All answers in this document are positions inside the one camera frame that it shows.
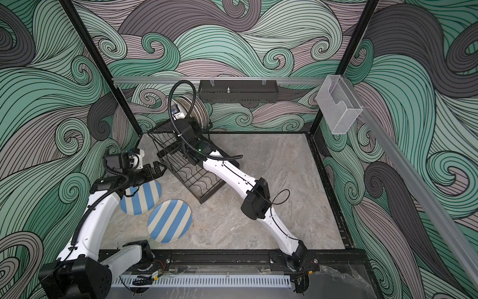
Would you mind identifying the white plate red characters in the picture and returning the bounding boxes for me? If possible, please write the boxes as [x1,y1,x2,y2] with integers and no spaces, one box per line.
[171,99,187,120]

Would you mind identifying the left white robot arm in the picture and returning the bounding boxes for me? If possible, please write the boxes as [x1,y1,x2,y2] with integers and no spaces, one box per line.
[38,148,166,299]

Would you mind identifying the aluminium rail right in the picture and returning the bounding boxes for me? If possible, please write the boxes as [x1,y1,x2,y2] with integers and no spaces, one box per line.
[342,78,478,287]

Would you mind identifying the clear plastic holder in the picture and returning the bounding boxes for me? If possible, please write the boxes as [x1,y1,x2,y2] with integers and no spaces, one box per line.
[316,75,363,135]

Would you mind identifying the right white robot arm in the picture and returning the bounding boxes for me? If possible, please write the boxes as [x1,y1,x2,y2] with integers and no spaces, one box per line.
[167,80,307,271]

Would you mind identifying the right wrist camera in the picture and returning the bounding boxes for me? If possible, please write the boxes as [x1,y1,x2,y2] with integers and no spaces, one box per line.
[170,104,187,120]

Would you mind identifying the blue striped plate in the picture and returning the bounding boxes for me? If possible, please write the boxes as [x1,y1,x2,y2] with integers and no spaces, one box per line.
[148,199,192,244]
[119,181,162,216]

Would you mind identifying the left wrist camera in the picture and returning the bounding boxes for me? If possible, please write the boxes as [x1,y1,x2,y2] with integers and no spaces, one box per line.
[127,148,145,170]

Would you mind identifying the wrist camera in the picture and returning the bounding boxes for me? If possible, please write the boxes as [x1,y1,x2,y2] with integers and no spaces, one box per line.
[170,104,187,120]
[127,148,145,170]

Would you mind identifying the white slotted cable duct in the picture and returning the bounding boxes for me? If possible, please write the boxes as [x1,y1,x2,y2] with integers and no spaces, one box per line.
[111,274,293,289]

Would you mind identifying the aluminium rail back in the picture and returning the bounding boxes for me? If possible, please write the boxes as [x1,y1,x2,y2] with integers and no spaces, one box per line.
[112,76,325,85]

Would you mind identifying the orange sunburst plate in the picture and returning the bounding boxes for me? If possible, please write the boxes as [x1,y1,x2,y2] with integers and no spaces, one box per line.
[183,94,210,129]

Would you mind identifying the aluminium rail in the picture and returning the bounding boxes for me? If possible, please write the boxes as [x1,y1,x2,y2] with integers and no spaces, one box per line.
[342,78,478,287]
[112,76,325,85]

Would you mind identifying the black perforated metal tray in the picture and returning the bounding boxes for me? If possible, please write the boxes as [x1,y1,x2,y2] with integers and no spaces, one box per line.
[198,79,279,103]

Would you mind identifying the black wire dish rack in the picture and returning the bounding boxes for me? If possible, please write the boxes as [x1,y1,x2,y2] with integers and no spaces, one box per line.
[148,120,225,204]

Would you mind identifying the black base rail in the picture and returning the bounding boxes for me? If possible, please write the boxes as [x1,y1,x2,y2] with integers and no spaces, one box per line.
[126,249,368,274]

